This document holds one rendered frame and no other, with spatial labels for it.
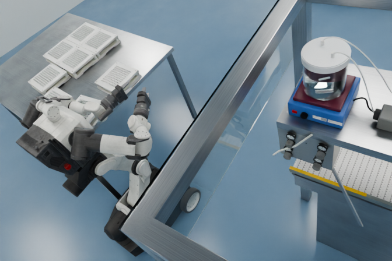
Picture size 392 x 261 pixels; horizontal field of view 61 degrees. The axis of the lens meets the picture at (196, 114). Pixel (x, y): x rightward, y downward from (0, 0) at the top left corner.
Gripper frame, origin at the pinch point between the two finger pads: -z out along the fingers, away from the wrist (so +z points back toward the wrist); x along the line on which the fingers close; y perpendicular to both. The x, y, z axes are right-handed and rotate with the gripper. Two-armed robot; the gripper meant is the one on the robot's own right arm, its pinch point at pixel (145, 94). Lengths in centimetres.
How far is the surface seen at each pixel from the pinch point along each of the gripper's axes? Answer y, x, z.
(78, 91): -68, 19, -31
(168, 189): 51, -68, 101
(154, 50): -11, 18, -65
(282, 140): 78, -18, 56
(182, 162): 53, -68, 93
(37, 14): -259, 83, -283
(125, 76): -25.7, 11.5, -31.8
